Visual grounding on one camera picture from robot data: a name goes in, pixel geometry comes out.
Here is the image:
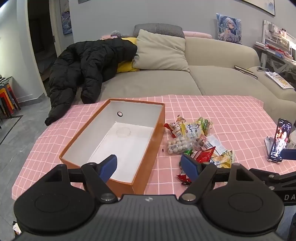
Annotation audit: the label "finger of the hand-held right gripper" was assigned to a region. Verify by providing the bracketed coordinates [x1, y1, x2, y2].
[250, 168, 296, 186]
[282, 149, 296, 161]

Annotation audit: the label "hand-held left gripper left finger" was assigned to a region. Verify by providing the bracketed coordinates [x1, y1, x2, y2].
[37, 154, 117, 204]

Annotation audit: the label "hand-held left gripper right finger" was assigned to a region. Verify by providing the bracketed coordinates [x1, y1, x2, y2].
[179, 153, 262, 202]

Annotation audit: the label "long red wafer bar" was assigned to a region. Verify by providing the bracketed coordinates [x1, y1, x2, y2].
[177, 170, 192, 186]

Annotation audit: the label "red snack packet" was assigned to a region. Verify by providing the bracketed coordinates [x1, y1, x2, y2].
[192, 147, 216, 164]

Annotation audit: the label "clear packet of white balls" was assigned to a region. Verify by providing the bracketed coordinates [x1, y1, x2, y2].
[167, 136, 192, 155]

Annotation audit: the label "potato chips bag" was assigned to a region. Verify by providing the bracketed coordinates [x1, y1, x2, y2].
[209, 150, 235, 168]

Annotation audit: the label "orange cardboard box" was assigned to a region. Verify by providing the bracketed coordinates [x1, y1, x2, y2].
[59, 98, 166, 195]

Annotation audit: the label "yellow white snack packet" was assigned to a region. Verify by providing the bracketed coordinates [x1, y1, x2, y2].
[180, 119, 205, 141]

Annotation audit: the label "peanut snack packet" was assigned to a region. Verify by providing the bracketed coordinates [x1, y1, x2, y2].
[164, 115, 187, 136]

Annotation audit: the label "smartphone with lit screen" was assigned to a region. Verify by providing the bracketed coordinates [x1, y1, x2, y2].
[267, 118, 293, 163]

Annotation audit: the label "grey phone stand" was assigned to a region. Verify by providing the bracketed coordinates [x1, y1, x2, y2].
[264, 137, 278, 158]

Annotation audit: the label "pink checked tablecloth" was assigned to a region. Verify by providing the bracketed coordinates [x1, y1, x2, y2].
[11, 94, 296, 202]

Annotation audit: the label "white yellow magazine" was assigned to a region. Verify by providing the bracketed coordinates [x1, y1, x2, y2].
[265, 71, 295, 90]

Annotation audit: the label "beige sofa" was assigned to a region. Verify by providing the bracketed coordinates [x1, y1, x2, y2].
[47, 31, 296, 116]

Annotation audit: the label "dark book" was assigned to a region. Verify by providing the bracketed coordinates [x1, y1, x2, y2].
[234, 65, 258, 79]

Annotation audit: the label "white desk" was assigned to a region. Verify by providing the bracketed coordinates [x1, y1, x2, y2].
[253, 42, 296, 77]

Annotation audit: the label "yellow cushion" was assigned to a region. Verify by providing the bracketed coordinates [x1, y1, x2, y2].
[116, 37, 140, 73]

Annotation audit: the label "black puffer jacket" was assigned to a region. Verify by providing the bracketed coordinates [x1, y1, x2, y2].
[45, 38, 138, 126]

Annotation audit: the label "white desktop shelf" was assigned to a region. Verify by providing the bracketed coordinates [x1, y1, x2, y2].
[262, 20, 296, 61]

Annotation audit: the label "beige pillow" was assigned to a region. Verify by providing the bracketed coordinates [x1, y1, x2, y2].
[132, 29, 190, 73]

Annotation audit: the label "stack of colourful stools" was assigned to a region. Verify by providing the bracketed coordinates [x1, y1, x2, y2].
[0, 75, 21, 118]

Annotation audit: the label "pink blanket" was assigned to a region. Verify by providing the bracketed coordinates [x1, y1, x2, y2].
[183, 31, 213, 40]

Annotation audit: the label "anime print cushion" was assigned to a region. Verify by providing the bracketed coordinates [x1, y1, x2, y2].
[216, 13, 242, 45]

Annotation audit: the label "grey checked cushion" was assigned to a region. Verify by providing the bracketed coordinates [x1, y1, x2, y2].
[133, 23, 185, 39]

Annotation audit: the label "framed wall picture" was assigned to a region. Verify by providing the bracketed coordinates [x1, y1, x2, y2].
[240, 0, 276, 16]

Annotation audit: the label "blue wall poster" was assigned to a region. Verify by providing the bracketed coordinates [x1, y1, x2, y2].
[60, 0, 73, 36]

